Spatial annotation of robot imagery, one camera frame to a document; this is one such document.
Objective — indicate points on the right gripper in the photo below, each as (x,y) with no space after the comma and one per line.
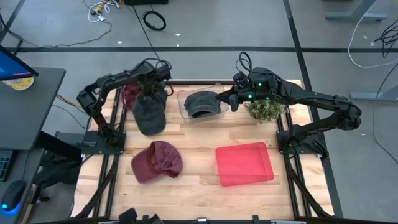
(248,91)

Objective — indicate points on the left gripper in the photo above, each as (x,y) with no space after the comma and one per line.
(152,79)

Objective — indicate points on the dark grey baseball cap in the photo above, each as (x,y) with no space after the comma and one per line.
(202,101)
(149,116)

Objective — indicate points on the maroon baseball cap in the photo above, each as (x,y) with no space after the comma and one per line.
(155,165)
(129,95)

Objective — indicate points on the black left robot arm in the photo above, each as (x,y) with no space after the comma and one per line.
(109,81)

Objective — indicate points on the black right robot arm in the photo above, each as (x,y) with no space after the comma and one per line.
(311,95)

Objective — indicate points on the clear plastic bin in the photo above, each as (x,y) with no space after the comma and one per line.
(225,116)

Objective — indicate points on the small potted green plant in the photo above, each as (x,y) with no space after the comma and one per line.
(264,112)

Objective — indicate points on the red plastic tray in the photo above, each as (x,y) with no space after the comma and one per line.
(245,165)

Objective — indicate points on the black box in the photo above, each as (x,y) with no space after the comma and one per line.
(146,2)

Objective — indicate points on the black desk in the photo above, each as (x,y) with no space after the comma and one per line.
(28,109)

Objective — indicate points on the black backpack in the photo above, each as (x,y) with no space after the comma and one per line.
(56,171)

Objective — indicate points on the computer monitor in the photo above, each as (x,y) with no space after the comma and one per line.
(12,67)

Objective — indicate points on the grey desk leg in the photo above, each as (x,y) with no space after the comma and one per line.
(357,16)
(373,96)

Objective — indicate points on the black keyboard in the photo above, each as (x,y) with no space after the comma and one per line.
(4,165)

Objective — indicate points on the black computer mouse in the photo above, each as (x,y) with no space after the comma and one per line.
(14,194)

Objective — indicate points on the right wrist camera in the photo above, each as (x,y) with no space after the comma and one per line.
(241,77)

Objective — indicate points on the black aluminium table frame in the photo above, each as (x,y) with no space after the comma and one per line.
(110,193)

